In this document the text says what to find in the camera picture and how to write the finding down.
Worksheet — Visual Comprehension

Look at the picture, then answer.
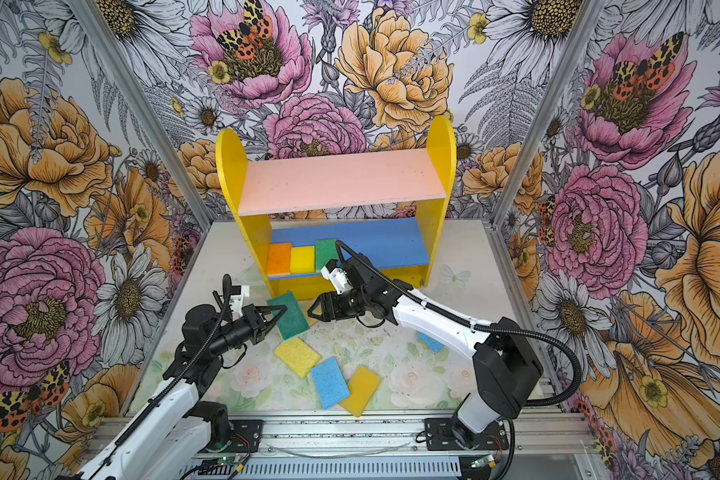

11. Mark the orange sponge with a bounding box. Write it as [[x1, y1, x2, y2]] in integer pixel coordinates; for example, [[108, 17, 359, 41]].
[[265, 243, 292, 277]]

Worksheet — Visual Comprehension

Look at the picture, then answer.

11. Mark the dark green sponge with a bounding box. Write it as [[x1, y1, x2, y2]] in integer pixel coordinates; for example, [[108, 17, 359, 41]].
[[267, 292, 310, 341]]

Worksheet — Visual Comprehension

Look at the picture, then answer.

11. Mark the light blue sponge right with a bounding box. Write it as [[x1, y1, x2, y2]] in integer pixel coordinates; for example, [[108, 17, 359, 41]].
[[417, 332, 444, 353]]

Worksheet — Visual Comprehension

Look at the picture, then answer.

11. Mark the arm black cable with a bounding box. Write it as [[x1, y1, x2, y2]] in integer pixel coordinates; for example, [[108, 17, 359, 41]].
[[83, 274, 235, 469], [334, 239, 583, 409]]

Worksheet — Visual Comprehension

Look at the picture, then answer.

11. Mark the light green sponge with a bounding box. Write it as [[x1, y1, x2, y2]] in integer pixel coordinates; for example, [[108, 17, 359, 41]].
[[314, 239, 338, 272]]

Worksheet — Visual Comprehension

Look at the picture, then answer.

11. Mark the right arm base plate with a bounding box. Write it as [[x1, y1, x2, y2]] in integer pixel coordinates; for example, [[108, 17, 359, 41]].
[[417, 417, 509, 451]]

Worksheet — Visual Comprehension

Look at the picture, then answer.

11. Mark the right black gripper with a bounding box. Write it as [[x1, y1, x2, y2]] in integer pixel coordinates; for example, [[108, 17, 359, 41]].
[[306, 288, 370, 322]]

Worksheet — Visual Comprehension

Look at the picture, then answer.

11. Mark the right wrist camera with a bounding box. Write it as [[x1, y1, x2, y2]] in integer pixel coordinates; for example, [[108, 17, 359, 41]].
[[320, 259, 352, 295]]

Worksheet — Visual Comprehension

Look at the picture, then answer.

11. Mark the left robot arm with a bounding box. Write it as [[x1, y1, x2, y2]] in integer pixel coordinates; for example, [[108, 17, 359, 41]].
[[72, 304, 287, 479]]

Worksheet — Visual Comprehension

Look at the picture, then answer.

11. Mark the yellow porous sponge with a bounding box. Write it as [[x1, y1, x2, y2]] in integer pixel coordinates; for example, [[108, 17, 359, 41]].
[[273, 337, 321, 379]]

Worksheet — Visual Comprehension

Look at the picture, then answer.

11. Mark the golden yellow sponge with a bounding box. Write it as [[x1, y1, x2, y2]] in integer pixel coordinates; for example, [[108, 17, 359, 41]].
[[339, 366, 381, 418]]

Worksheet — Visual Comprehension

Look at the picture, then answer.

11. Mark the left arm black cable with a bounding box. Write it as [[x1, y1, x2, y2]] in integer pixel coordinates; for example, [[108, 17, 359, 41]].
[[83, 274, 235, 469]]

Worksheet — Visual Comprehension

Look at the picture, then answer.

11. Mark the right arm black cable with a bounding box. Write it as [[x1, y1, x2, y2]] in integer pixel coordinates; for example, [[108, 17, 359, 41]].
[[334, 239, 583, 409]]

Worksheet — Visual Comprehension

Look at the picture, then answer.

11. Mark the blue porous sponge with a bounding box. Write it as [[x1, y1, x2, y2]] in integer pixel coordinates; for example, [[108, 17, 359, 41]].
[[310, 357, 350, 410]]

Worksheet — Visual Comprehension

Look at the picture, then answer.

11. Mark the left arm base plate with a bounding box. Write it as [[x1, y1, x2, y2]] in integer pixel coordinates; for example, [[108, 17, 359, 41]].
[[205, 419, 264, 454]]

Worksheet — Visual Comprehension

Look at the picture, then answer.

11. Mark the aluminium front rail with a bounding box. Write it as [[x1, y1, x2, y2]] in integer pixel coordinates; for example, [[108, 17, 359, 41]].
[[83, 410, 601, 460]]

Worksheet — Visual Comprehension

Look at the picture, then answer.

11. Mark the pale yellow sponge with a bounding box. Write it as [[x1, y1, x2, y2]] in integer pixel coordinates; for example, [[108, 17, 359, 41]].
[[302, 302, 321, 327]]

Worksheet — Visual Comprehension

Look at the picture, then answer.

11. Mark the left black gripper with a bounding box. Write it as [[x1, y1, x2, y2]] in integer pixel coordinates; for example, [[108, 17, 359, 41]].
[[210, 303, 288, 354]]

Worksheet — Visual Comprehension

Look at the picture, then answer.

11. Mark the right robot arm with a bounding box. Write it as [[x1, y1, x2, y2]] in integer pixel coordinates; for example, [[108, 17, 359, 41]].
[[308, 255, 543, 449]]

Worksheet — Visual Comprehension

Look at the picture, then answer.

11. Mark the yellow wooden shelf unit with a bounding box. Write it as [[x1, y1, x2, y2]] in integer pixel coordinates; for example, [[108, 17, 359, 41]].
[[216, 117, 457, 301]]

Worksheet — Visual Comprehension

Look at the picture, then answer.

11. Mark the bright yellow sponge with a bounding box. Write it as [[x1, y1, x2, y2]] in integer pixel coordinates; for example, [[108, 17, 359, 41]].
[[289, 245, 315, 275]]

